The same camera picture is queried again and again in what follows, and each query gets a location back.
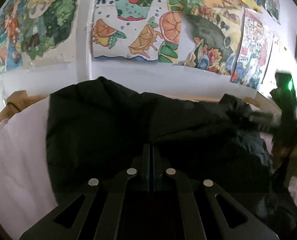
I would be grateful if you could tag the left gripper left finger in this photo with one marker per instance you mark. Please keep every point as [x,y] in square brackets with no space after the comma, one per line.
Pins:
[95,214]

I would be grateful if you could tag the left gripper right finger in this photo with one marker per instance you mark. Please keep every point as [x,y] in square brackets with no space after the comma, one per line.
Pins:
[190,209]

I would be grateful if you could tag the black jacket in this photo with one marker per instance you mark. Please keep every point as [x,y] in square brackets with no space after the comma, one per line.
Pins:
[97,125]

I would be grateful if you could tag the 2024 dragon drawing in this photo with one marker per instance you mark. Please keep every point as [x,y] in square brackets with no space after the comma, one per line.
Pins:
[256,46]

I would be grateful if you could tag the pink bed sheet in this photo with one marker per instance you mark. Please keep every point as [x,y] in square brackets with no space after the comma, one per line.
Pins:
[26,194]

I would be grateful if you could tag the whale landscape drawing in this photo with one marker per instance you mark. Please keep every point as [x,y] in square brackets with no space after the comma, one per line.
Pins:
[216,32]

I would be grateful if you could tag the orange juice drawing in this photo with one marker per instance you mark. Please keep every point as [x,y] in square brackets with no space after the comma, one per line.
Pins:
[137,29]

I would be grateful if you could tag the anime girl drawing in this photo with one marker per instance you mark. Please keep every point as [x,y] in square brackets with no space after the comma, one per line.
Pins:
[31,28]

